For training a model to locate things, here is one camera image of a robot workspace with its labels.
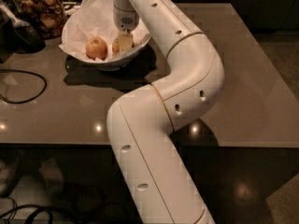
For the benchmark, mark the white shoe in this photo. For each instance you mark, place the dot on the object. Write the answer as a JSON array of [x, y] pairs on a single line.
[[52, 176]]

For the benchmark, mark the black appliance with handle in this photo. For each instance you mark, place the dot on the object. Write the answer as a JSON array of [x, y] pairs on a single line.
[[27, 38]]

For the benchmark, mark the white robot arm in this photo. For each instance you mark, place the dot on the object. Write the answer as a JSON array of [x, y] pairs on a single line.
[[140, 123]]

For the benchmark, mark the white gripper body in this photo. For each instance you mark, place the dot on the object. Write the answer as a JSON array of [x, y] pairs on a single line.
[[125, 19]]

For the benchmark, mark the white paper liner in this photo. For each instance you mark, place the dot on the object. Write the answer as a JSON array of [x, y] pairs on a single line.
[[90, 22]]

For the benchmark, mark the white bowl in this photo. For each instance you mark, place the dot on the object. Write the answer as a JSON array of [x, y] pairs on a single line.
[[106, 34]]

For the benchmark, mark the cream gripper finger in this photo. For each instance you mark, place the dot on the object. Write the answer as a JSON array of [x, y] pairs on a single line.
[[126, 41]]

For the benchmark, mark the glass jar of snacks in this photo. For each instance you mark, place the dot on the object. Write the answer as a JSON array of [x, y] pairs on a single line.
[[47, 16]]

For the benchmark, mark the red-yellow apple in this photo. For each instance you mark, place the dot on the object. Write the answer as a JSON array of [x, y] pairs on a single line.
[[117, 47], [96, 48]]

